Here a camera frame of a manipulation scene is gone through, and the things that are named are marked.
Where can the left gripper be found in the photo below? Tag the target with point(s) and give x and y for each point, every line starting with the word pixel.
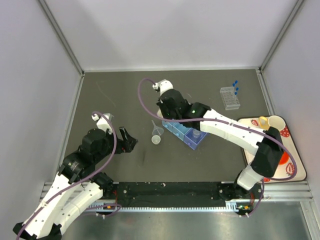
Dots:
pixel 127 144

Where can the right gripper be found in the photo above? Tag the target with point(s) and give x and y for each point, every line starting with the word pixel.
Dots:
pixel 162 106

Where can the light blue drawer box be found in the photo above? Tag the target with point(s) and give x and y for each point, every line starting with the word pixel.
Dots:
pixel 168 125

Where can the glass stoppered bottle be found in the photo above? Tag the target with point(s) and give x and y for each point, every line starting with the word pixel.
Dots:
pixel 196 134

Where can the clear plastic funnel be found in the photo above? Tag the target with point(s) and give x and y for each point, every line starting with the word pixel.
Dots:
pixel 157 131

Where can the purple drawer box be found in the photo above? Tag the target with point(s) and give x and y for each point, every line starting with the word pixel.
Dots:
pixel 193 138

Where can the clear test tube rack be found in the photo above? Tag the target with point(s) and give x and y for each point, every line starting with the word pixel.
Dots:
pixel 229 100

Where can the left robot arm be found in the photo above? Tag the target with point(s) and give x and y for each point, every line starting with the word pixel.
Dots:
pixel 74 187

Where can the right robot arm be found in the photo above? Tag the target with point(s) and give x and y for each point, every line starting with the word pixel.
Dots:
pixel 266 146

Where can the yellow cup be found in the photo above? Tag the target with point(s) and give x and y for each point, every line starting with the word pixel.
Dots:
pixel 272 121

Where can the orange bowl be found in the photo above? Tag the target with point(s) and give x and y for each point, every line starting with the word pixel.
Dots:
pixel 284 159

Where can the strawberry pattern tray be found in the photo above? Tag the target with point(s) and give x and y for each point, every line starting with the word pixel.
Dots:
pixel 282 171

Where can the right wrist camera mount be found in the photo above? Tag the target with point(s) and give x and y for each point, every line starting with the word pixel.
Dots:
pixel 162 86

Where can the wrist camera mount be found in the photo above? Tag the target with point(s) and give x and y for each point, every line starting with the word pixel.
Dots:
pixel 101 122
pixel 162 86

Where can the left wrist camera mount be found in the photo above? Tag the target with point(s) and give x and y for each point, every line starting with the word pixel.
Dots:
pixel 101 122

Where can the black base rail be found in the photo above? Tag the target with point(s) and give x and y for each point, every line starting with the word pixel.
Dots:
pixel 179 194

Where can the grey slotted cable duct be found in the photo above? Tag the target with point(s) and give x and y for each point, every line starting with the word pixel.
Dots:
pixel 229 207

